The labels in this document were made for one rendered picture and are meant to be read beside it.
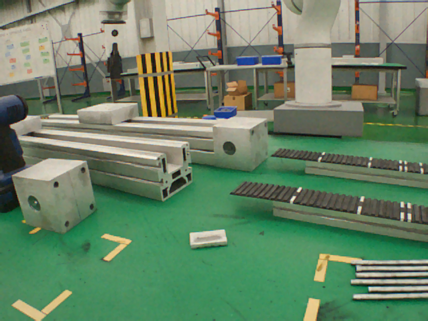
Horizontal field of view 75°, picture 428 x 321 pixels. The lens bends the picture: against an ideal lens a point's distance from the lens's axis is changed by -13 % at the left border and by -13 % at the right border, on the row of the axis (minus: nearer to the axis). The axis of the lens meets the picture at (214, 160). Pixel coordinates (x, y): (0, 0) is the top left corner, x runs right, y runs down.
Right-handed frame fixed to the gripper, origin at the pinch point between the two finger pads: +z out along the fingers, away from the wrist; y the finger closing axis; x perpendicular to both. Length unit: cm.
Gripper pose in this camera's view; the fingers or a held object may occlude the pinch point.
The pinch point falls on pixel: (113, 72)
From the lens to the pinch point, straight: 101.3
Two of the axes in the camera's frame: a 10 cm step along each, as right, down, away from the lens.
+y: -3.9, -4.5, 8.1
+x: -9.2, 1.1, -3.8
